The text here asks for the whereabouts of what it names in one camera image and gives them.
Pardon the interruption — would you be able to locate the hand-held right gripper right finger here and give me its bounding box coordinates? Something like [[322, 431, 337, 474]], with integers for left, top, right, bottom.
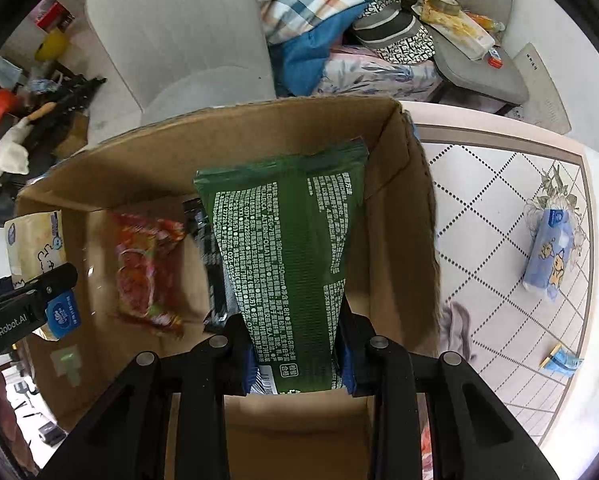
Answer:
[[334, 304, 560, 480]]

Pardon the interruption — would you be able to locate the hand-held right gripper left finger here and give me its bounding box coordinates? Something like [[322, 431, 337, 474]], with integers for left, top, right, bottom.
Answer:
[[40, 321, 253, 480]]

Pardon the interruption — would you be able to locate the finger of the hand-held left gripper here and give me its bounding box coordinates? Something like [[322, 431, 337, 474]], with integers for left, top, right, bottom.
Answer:
[[12, 262, 79, 311]]

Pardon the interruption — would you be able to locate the yellow tissue pack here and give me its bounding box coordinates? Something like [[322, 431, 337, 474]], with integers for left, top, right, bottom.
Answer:
[[4, 210, 83, 342]]

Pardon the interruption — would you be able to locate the green wet wipes pack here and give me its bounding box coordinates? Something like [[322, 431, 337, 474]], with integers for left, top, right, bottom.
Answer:
[[194, 140, 370, 396]]

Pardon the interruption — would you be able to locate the brown cardboard box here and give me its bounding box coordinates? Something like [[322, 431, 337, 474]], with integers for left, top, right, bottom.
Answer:
[[17, 95, 443, 480]]

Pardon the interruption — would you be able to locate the red snack packet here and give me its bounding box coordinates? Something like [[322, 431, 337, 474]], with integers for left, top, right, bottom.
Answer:
[[107, 212, 188, 339]]

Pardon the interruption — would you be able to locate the grey cloth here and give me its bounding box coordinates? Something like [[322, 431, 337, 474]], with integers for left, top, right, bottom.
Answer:
[[438, 300, 478, 362]]

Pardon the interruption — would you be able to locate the black packet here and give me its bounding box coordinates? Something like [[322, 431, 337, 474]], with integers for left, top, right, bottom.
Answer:
[[182, 199, 240, 333]]

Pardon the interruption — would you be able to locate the white plush toy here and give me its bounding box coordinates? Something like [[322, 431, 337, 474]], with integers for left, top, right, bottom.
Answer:
[[0, 115, 33, 202]]

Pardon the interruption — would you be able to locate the black tripod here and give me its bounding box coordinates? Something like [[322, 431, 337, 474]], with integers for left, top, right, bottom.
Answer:
[[24, 74, 108, 157]]

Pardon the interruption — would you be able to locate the blue face mask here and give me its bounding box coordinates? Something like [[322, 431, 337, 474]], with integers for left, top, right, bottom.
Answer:
[[0, 56, 23, 89]]

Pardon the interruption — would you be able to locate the small blue packet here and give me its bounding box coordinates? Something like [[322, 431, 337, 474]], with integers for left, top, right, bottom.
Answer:
[[539, 342, 585, 374]]

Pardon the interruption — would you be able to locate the white patterned tablecloth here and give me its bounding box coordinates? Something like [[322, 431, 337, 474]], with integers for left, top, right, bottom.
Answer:
[[402, 101, 599, 450]]

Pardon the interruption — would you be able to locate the yellow cup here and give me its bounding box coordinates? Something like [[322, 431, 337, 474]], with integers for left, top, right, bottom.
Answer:
[[34, 27, 71, 64]]

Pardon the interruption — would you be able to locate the blue tissue pack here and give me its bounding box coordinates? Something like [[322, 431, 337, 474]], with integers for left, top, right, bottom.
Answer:
[[523, 207, 576, 302]]

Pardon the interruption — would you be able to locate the red box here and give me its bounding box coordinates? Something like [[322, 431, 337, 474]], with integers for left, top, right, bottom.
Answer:
[[34, 0, 69, 29]]

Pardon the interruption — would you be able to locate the grey chair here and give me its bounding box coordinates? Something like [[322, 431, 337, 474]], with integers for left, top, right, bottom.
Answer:
[[86, 0, 278, 147], [423, 0, 530, 112]]

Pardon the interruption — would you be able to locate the floral blanket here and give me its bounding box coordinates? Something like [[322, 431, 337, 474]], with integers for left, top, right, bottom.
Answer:
[[312, 45, 441, 106]]

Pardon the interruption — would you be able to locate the pile of clothes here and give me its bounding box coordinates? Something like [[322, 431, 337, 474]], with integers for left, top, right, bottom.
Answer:
[[270, 0, 430, 98]]

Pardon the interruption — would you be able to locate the grey patterned hat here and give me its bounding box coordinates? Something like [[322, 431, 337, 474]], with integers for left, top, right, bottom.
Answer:
[[352, 7, 437, 64]]

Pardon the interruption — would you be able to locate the white sheet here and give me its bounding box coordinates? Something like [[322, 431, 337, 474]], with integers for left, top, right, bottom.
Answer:
[[511, 42, 573, 136]]

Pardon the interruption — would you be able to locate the yellow white packet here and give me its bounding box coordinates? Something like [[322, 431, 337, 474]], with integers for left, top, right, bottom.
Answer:
[[413, 2, 496, 62]]

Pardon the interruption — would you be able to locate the patterned bucket hat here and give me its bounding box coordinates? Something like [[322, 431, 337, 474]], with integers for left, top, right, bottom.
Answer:
[[363, 0, 426, 22]]

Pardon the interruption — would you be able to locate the orange wrapper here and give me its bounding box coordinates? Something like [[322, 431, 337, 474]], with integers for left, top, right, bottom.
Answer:
[[467, 12, 506, 34]]

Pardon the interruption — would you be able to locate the tape roll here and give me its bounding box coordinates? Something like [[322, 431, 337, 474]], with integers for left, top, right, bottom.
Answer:
[[422, 0, 463, 22]]

